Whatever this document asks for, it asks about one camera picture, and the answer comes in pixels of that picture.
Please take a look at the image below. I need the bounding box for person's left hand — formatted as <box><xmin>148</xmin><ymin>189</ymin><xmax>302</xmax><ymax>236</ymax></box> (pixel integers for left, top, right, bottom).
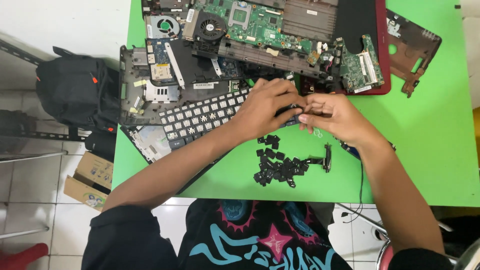
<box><xmin>230</xmin><ymin>78</ymin><xmax>306</xmax><ymax>142</ymax></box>

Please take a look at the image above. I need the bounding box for person's right hand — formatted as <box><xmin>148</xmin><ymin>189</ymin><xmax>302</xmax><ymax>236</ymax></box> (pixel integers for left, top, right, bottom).
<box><xmin>298</xmin><ymin>93</ymin><xmax>376</xmax><ymax>149</ymax></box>

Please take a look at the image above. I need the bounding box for black keycap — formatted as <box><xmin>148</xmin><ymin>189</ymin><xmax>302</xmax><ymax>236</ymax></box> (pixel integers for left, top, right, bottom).
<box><xmin>275</xmin><ymin>104</ymin><xmax>305</xmax><ymax>118</ymax></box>

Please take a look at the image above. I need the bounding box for laptop keyboard with missing keycaps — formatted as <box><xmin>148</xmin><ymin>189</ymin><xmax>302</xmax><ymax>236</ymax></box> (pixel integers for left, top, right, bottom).
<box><xmin>159</xmin><ymin>87</ymin><xmax>302</xmax><ymax>151</ymax></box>

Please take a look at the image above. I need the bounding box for pile of loose black keys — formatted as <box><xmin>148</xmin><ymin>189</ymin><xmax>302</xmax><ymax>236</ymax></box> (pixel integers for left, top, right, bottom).
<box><xmin>253</xmin><ymin>134</ymin><xmax>310</xmax><ymax>189</ymax></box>

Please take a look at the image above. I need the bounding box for black laptop bottom case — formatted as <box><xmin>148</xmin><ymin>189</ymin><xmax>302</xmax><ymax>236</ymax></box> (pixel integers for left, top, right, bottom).
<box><xmin>119</xmin><ymin>39</ymin><xmax>301</xmax><ymax>127</ymax></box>

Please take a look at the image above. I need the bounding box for green laptop motherboard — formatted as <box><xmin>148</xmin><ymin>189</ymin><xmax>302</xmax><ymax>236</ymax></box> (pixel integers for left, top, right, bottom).
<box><xmin>191</xmin><ymin>0</ymin><xmax>385</xmax><ymax>93</ymax></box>

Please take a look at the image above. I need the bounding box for red laptop lid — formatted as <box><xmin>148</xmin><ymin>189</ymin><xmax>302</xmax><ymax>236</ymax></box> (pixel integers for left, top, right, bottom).
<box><xmin>300</xmin><ymin>0</ymin><xmax>392</xmax><ymax>96</ymax></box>

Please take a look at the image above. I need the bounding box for dark laptop base chassis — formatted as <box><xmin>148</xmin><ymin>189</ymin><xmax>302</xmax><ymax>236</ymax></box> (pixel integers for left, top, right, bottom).
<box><xmin>193</xmin><ymin>0</ymin><xmax>342</xmax><ymax>77</ymax></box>

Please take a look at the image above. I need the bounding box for black cooling fan with heatsink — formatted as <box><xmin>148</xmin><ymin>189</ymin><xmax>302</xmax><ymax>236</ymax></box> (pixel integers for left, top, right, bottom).
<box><xmin>182</xmin><ymin>9</ymin><xmax>228</xmax><ymax>44</ymax></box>

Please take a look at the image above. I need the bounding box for blue circuit board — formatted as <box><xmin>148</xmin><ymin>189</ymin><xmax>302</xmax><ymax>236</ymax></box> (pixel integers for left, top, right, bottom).
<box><xmin>145</xmin><ymin>37</ymin><xmax>241</xmax><ymax>85</ymax></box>

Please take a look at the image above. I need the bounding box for person's black printed shirt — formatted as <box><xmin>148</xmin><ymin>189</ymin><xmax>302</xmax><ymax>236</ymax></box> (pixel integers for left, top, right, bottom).
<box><xmin>80</xmin><ymin>199</ymin><xmax>466</xmax><ymax>270</ymax></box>

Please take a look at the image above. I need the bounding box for silver cooling fan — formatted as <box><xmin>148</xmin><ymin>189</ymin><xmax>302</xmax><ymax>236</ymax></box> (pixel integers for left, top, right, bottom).
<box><xmin>144</xmin><ymin>15</ymin><xmax>181</xmax><ymax>39</ymax></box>

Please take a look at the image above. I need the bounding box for yellow object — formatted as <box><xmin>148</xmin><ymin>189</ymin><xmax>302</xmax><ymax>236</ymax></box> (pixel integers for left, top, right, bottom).
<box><xmin>473</xmin><ymin>107</ymin><xmax>480</xmax><ymax>167</ymax></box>

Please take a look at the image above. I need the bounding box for chrome stool with red seat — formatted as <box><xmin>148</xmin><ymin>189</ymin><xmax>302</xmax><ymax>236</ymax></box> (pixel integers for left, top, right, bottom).
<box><xmin>335</xmin><ymin>202</ymin><xmax>480</xmax><ymax>270</ymax></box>

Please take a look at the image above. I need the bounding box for black laptop part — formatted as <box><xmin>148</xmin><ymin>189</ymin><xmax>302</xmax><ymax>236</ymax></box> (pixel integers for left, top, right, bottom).
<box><xmin>141</xmin><ymin>0</ymin><xmax>194</xmax><ymax>16</ymax></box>

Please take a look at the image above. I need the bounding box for small black bag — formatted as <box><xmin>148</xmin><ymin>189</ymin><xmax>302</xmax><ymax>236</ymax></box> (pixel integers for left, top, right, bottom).
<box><xmin>84</xmin><ymin>131</ymin><xmax>118</xmax><ymax>163</ymax></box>

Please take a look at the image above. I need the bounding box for cardboard box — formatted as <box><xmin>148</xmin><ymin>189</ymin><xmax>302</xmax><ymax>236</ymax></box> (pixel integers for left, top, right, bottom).
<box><xmin>63</xmin><ymin>151</ymin><xmax>114</xmax><ymax>212</ymax></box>

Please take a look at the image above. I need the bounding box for black backpack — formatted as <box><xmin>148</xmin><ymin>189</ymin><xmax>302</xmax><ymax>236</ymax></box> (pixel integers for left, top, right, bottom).
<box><xmin>35</xmin><ymin>46</ymin><xmax>121</xmax><ymax>133</ymax></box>

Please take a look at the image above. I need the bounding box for black metal rack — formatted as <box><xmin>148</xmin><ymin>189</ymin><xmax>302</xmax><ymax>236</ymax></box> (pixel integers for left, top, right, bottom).
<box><xmin>0</xmin><ymin>37</ymin><xmax>91</xmax><ymax>154</ymax></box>

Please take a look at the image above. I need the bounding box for red plastic stool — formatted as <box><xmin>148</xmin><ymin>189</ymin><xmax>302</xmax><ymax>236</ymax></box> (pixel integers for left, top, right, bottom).
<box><xmin>0</xmin><ymin>242</ymin><xmax>50</xmax><ymax>270</ymax></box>

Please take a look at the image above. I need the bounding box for black hinge with ribbon cable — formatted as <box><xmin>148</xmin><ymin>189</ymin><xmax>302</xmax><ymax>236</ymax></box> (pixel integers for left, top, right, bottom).
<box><xmin>304</xmin><ymin>142</ymin><xmax>333</xmax><ymax>174</ymax></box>

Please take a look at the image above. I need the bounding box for thin black cable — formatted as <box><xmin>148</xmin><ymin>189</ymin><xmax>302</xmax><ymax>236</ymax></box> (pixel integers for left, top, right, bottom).
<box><xmin>341</xmin><ymin>161</ymin><xmax>365</xmax><ymax>224</ymax></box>

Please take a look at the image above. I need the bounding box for brown laptop frame piece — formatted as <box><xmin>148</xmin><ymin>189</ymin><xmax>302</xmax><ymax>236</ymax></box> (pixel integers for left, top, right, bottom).
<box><xmin>386</xmin><ymin>9</ymin><xmax>442</xmax><ymax>98</ymax></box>

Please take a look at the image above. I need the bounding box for chrome chair frame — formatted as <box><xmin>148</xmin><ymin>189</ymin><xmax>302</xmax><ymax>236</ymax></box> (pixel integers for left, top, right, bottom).
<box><xmin>0</xmin><ymin>150</ymin><xmax>69</xmax><ymax>239</ymax></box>

